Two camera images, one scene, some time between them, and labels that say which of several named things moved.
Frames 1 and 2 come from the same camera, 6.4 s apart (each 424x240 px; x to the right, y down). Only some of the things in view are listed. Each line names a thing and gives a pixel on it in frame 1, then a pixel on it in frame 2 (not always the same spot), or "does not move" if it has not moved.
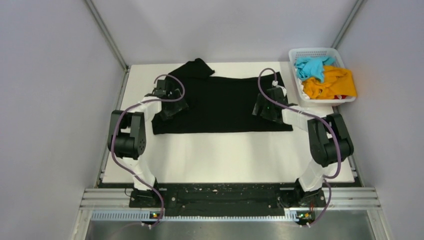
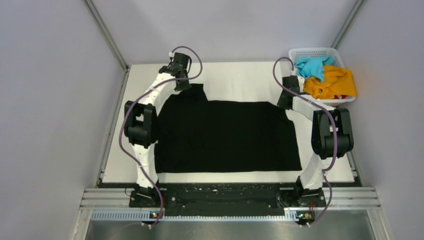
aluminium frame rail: [368, 199] does not move
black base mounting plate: [225, 199] does not move
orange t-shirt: [337, 82] does not move
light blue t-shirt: [312, 67] does not move
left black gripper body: [174, 107] → [183, 86]
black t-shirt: [217, 104] → [196, 135]
